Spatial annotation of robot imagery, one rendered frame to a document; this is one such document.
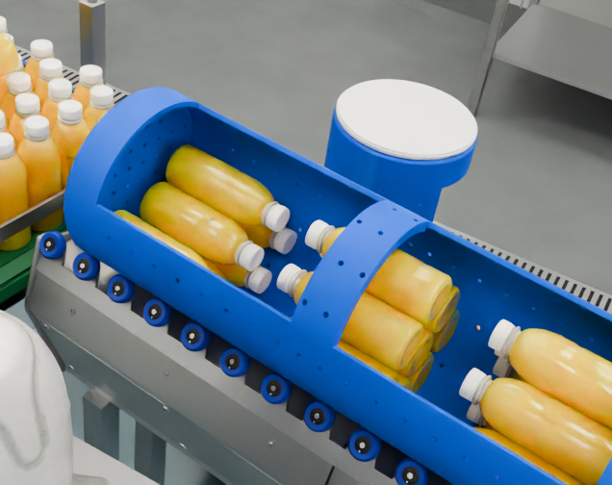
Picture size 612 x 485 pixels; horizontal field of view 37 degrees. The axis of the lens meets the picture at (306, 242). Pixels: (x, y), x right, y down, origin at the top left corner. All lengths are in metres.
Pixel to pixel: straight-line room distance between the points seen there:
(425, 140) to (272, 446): 0.68
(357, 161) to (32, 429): 1.04
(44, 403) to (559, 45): 3.45
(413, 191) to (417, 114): 0.17
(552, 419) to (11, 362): 0.62
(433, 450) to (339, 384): 0.14
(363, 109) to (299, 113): 1.97
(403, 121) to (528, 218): 1.73
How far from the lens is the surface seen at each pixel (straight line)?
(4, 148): 1.51
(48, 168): 1.57
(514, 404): 1.13
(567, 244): 3.40
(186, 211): 1.38
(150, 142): 1.45
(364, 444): 1.26
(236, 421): 1.38
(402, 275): 1.18
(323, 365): 1.16
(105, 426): 1.77
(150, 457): 2.00
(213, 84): 3.89
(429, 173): 1.73
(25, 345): 0.84
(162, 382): 1.45
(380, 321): 1.17
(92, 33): 1.96
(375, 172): 1.72
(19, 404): 0.83
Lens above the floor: 1.94
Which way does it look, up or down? 39 degrees down
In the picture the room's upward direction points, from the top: 9 degrees clockwise
